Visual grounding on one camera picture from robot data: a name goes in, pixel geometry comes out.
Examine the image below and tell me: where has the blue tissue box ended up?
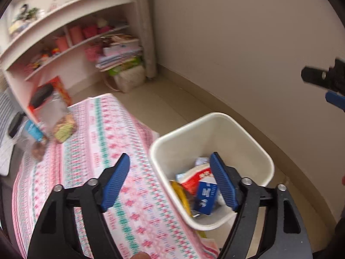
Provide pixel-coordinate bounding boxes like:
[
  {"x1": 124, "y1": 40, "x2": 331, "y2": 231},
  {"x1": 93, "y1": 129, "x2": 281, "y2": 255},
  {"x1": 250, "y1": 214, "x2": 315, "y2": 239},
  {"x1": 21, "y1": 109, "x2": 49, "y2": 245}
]
[{"x1": 193, "y1": 176, "x2": 218, "y2": 215}]

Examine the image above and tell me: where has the red instant noodle bowl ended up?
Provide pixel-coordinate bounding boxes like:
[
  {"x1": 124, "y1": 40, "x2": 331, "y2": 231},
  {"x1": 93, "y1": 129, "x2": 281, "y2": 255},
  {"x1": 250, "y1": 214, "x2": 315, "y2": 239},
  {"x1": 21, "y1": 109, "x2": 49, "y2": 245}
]
[{"x1": 176, "y1": 164, "x2": 212, "y2": 196}]

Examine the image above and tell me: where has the yellow snack wrapper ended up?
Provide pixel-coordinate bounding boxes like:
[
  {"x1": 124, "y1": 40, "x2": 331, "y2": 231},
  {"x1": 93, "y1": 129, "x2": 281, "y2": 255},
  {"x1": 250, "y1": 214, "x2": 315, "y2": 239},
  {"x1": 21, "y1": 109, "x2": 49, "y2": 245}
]
[{"x1": 169, "y1": 180, "x2": 192, "y2": 217}]

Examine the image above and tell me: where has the light blue paper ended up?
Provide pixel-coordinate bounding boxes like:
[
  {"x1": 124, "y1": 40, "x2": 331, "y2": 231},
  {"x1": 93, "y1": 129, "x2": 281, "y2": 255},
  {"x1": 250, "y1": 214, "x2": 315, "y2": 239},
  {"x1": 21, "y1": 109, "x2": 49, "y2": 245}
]
[{"x1": 194, "y1": 157, "x2": 209, "y2": 167}]

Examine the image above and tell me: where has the white trash bin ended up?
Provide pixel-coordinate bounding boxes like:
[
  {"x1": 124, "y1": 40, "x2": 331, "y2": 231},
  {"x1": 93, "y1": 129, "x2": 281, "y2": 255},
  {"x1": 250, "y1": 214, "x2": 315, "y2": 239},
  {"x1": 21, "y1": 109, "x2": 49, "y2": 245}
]
[{"x1": 148, "y1": 112, "x2": 275, "y2": 231}]

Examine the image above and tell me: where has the operator hand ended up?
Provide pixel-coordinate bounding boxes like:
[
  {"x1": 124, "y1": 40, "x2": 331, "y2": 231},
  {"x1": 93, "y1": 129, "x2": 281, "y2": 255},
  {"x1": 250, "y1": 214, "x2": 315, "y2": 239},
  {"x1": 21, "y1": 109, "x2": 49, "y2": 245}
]
[{"x1": 130, "y1": 251, "x2": 151, "y2": 259}]

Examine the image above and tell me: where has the patterned pink tablecloth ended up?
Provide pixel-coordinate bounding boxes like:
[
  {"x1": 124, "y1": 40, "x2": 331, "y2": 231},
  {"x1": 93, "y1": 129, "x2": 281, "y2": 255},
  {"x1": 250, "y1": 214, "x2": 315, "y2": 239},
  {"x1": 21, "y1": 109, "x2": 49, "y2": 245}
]
[{"x1": 12, "y1": 94, "x2": 219, "y2": 258}]

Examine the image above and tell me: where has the nut jar with blue label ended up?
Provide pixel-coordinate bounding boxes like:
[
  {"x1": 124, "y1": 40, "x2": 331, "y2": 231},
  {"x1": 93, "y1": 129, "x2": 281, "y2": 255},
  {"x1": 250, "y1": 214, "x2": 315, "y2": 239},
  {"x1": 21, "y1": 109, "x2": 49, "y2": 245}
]
[{"x1": 8, "y1": 112, "x2": 49, "y2": 162}]

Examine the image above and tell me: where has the snack jar with green packet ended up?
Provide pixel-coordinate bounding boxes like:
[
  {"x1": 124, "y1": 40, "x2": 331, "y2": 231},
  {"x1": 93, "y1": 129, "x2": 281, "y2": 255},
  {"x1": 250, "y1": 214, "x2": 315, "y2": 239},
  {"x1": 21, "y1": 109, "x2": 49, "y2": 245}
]
[{"x1": 29, "y1": 83, "x2": 77, "y2": 143}]

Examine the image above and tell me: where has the grey white quilted cover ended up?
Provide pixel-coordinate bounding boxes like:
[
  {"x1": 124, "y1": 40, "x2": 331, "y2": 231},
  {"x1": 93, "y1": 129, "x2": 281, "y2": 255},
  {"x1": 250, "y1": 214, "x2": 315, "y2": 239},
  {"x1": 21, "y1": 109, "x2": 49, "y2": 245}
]
[{"x1": 0, "y1": 91, "x2": 17, "y2": 177}]

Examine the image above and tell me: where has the red gift box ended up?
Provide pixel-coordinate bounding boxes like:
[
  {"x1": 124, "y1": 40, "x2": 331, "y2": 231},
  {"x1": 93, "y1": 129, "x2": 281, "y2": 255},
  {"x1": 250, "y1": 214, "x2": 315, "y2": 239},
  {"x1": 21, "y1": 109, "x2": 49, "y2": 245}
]
[{"x1": 29, "y1": 76, "x2": 72, "y2": 112}]

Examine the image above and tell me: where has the white sack bag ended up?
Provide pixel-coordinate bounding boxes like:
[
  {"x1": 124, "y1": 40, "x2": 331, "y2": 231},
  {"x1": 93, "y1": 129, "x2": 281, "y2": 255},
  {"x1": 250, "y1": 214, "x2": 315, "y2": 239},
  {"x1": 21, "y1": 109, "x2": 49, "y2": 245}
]
[{"x1": 114, "y1": 65, "x2": 146, "y2": 93}]

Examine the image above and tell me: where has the beige curtain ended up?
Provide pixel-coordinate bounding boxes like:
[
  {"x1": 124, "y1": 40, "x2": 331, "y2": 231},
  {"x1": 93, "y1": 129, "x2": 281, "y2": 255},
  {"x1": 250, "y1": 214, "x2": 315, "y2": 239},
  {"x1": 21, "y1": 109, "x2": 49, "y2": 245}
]
[{"x1": 106, "y1": 0, "x2": 158, "y2": 80}]

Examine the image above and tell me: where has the pink basket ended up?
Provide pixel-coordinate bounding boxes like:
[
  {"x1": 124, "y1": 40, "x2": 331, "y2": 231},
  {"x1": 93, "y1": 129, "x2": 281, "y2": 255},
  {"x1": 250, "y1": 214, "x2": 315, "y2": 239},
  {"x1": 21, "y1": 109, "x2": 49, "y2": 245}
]
[{"x1": 85, "y1": 44, "x2": 103, "y2": 62}]

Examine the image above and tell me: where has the pink cup holder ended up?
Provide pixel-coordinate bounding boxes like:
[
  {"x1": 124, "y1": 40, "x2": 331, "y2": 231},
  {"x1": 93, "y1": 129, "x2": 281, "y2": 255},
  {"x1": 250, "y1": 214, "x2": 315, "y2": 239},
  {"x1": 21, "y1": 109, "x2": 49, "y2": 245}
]
[
  {"x1": 55, "y1": 36, "x2": 70, "y2": 53},
  {"x1": 69, "y1": 25, "x2": 84, "y2": 45}
]

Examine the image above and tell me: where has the stack of books and papers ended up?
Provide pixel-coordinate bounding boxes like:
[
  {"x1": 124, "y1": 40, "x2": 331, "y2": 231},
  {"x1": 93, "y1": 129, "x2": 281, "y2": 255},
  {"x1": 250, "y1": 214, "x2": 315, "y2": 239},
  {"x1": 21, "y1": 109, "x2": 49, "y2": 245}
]
[{"x1": 95, "y1": 33, "x2": 143, "y2": 71}]

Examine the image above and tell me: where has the white bookshelf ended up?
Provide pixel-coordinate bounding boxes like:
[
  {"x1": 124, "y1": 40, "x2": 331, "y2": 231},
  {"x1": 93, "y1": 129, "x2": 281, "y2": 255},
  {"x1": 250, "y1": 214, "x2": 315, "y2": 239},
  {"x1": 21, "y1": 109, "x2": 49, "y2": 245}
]
[{"x1": 1, "y1": 0, "x2": 141, "y2": 119}]

